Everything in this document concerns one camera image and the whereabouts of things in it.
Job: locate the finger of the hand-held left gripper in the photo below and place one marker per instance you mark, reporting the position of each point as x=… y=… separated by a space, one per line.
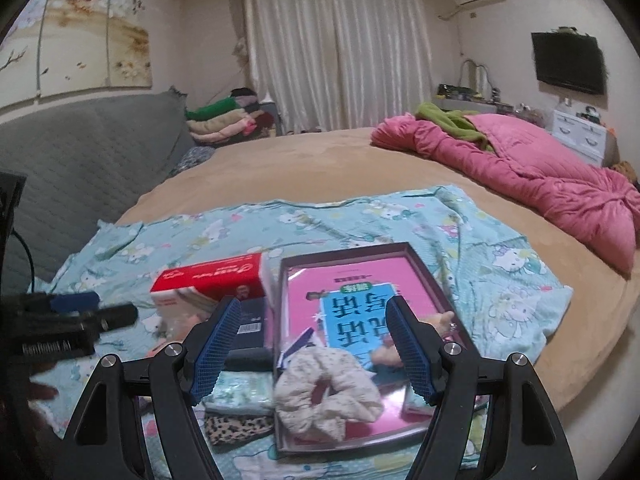
x=112 y=317
x=75 y=300

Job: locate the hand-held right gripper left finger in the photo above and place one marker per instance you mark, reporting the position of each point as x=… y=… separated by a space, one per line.
x=215 y=355

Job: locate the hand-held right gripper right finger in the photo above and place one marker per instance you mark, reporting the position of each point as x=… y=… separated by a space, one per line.
x=410 y=350

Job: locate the leopard print scrunchie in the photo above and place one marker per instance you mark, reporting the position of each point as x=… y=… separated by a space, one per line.
x=240 y=427

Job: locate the floral white scrunchie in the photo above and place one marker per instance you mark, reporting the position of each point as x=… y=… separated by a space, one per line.
x=330 y=400

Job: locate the dark framed pink tray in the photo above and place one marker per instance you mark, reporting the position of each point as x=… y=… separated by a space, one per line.
x=350 y=270

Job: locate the person's left hand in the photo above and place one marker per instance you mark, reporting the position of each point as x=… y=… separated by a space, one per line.
x=42 y=392

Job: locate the black pouch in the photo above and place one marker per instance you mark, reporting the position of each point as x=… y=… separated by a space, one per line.
x=250 y=360

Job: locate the green white tissue pack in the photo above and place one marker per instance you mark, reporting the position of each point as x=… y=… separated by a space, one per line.
x=240 y=395

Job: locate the dark blue box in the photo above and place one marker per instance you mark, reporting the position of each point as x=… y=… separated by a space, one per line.
x=255 y=320

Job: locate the red white tissue box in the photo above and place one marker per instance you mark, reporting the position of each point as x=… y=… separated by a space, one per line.
x=210 y=275

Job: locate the cartoon cat printed blanket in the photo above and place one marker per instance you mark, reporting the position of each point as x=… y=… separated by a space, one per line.
x=475 y=240

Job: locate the grey quilted headboard cover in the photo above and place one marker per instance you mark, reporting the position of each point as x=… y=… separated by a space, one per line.
x=90 y=150

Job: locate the dark patterned pillow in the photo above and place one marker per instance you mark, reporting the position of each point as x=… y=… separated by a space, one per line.
x=192 y=160

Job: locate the tan bed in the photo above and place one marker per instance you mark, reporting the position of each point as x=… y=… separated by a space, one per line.
x=325 y=160

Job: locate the pink quilt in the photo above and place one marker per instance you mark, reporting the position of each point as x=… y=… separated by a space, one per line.
x=540 y=175

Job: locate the stack of folded clothes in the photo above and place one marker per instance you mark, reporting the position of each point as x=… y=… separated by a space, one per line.
x=225 y=120

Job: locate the green cloth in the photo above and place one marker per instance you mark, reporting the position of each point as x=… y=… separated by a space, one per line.
x=450 y=120

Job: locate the desk with mirror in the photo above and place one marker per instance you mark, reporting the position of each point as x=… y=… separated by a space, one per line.
x=470 y=92

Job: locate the white drawer cabinet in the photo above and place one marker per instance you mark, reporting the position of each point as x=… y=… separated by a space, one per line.
x=582 y=135

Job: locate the brown plush toy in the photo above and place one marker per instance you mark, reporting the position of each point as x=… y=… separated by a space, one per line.
x=625 y=170

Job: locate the white curtain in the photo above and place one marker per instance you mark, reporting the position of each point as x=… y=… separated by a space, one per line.
x=340 y=50

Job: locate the blossom wall painting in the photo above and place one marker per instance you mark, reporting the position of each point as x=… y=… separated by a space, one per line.
x=75 y=45

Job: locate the black wall television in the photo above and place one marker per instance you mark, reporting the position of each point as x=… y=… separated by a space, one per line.
x=567 y=62

